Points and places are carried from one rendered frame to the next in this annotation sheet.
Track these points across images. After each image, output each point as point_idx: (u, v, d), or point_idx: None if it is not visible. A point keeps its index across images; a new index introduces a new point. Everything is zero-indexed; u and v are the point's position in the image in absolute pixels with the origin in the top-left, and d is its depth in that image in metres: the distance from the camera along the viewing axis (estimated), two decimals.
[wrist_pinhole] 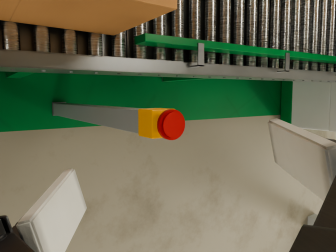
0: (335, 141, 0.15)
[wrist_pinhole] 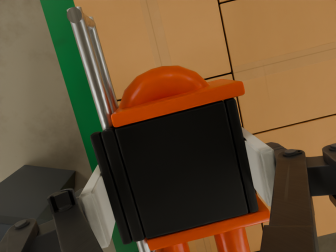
0: (278, 145, 0.17)
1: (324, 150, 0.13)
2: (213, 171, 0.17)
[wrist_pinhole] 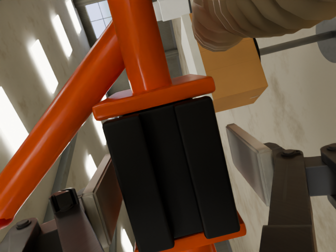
0: (276, 145, 0.17)
1: (322, 150, 0.13)
2: None
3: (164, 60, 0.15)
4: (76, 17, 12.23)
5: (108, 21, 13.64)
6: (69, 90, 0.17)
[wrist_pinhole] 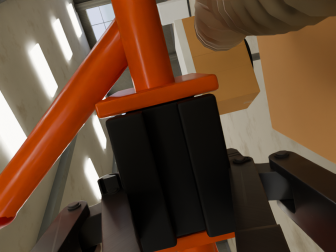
0: (235, 151, 0.18)
1: (271, 158, 0.14)
2: None
3: (167, 58, 0.15)
4: (76, 21, 12.29)
5: (108, 25, 13.70)
6: (71, 88, 0.17)
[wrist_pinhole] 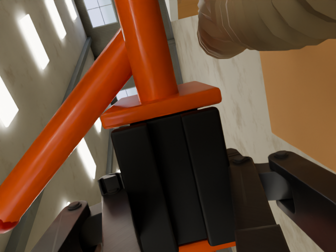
0: (235, 151, 0.18)
1: (270, 158, 0.14)
2: None
3: (172, 70, 0.16)
4: None
5: (104, 9, 13.58)
6: (76, 97, 0.17)
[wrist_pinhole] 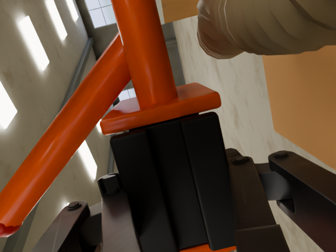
0: (235, 151, 0.18)
1: (270, 158, 0.14)
2: None
3: (171, 74, 0.16)
4: (72, 5, 12.20)
5: (106, 10, 13.60)
6: (76, 102, 0.17)
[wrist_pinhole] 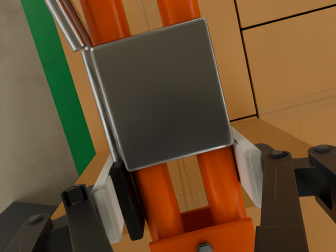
0: (267, 146, 0.17)
1: (310, 152, 0.13)
2: None
3: None
4: None
5: None
6: None
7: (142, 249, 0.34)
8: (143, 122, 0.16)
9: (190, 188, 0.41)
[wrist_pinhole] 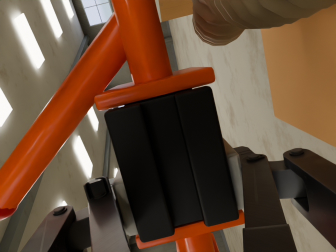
0: (247, 149, 0.17)
1: (285, 156, 0.14)
2: None
3: (165, 51, 0.16)
4: (68, 2, 12.13)
5: (101, 7, 13.55)
6: (71, 82, 0.17)
7: None
8: None
9: None
